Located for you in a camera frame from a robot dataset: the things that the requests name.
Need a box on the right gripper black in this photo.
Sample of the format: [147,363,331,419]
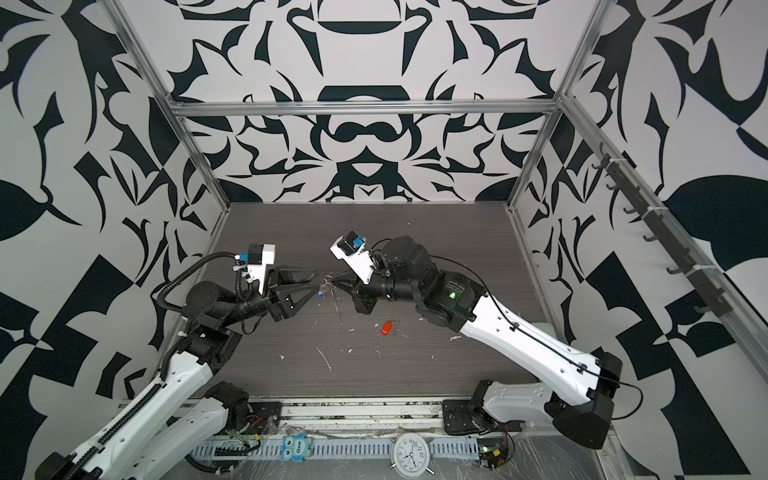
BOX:
[333,257,429,314]

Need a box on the keyring with chain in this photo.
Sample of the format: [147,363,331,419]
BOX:
[322,274,343,324]

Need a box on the red capped key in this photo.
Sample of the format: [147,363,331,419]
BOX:
[380,321,394,337]

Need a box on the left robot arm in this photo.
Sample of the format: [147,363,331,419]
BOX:
[34,266,319,479]

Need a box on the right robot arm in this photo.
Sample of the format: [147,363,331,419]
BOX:
[330,232,625,450]

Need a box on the blue owl figurine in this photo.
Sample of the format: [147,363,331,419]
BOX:
[280,434,313,463]

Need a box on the white alarm clock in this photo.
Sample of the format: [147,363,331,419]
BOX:
[390,432,435,479]

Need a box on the pale green case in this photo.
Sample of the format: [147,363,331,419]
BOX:
[531,322,557,337]

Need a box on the small circuit board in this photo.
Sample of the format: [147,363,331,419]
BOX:
[478,435,516,470]

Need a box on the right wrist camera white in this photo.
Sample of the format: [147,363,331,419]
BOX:
[330,231,376,285]

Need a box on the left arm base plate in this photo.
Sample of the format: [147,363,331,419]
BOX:
[240,401,283,436]

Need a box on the black corrugated cable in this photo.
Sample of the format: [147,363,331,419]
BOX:
[153,251,239,313]

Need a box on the white slotted cable duct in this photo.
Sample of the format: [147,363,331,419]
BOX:
[190,437,480,462]

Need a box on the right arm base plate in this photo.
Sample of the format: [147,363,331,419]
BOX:
[441,399,493,436]

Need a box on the black wall hook rail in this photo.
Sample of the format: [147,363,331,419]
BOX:
[594,151,734,318]

